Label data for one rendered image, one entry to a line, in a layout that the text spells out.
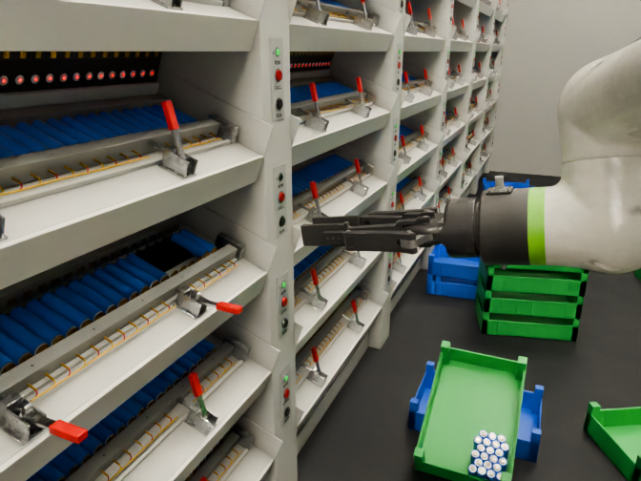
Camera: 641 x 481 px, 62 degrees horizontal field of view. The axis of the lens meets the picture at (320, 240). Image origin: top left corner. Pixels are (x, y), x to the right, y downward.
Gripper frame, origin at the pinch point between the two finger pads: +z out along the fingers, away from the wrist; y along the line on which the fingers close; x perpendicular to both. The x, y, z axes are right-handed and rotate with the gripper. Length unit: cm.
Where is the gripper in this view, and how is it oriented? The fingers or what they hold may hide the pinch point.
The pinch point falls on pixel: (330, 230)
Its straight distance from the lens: 74.0
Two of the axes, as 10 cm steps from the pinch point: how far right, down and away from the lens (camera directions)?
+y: -4.1, 3.1, -8.6
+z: -9.0, 0.1, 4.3
